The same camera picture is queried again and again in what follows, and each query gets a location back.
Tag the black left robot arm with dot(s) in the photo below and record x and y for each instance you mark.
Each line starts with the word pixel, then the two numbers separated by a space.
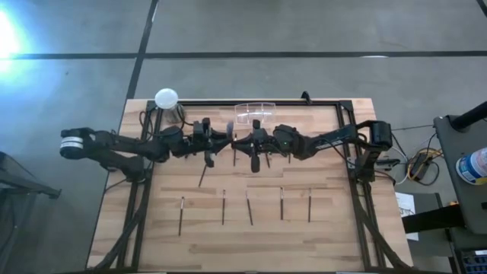
pixel 114 142

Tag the black equipment rack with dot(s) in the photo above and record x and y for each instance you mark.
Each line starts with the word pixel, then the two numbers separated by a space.
pixel 472 262

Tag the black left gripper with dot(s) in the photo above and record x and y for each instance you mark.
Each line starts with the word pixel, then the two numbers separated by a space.
pixel 199 139

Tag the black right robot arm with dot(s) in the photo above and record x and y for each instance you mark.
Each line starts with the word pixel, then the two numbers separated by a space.
pixel 335 141

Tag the dark grey cart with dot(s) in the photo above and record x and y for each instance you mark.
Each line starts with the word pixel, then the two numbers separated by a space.
pixel 452 152

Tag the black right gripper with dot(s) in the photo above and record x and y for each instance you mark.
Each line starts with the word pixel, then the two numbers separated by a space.
pixel 266 141

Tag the white paper sheet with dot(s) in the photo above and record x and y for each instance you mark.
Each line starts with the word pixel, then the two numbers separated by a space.
pixel 404 203

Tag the clear acrylic organizer box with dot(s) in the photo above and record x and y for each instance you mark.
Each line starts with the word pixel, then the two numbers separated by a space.
pixel 264 110

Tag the blue white wipes canister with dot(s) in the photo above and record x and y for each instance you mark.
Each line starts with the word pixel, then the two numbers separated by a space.
pixel 473 167

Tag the white mushroom table lamp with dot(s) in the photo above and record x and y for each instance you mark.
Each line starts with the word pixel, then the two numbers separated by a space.
pixel 166 98

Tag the black bench bar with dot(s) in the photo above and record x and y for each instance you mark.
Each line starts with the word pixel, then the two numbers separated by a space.
pixel 431 220

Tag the black power adapter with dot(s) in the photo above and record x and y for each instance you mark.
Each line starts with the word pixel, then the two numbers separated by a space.
pixel 421 164

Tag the black frame clamp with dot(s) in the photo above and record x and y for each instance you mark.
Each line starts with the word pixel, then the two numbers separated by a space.
pixel 305 97

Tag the black aluminium table frame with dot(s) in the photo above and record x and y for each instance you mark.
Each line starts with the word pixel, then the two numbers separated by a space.
pixel 217 102

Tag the black round tube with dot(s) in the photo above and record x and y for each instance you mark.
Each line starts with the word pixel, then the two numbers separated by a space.
pixel 470 116

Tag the dark glass side table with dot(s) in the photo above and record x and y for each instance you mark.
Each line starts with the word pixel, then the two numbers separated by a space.
pixel 23 182

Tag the dark pen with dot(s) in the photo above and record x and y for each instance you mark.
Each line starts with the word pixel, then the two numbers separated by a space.
pixel 234 158
pixel 202 177
pixel 309 207

